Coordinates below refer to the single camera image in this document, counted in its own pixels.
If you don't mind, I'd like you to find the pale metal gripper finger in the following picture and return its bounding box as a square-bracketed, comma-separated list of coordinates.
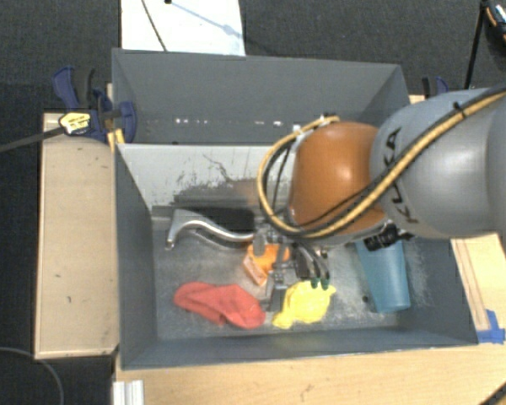
[277, 273, 289, 310]
[263, 273, 279, 312]

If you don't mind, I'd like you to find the black cylinder on white bracket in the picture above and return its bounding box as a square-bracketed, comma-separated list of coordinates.
[361, 224, 411, 253]

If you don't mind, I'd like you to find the red cloth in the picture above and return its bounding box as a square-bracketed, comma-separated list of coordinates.
[172, 281, 267, 330]

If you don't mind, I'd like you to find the grey metal bin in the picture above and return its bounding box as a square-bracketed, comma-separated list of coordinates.
[110, 47, 480, 371]

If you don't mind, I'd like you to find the blue plastic cup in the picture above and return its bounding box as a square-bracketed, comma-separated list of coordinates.
[353, 237, 412, 314]

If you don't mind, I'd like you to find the black rectangular block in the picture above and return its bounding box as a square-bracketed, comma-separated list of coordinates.
[193, 206, 257, 233]

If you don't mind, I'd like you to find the yellow cloth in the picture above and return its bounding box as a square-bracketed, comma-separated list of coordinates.
[271, 279, 337, 330]

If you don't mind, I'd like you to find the silver metal lever tool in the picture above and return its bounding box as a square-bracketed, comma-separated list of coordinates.
[164, 208, 256, 251]

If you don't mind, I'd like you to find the pale wood flat board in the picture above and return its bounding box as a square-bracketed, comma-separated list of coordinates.
[34, 111, 121, 360]

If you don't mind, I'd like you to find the orange sponge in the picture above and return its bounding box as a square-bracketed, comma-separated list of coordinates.
[241, 242, 292, 287]

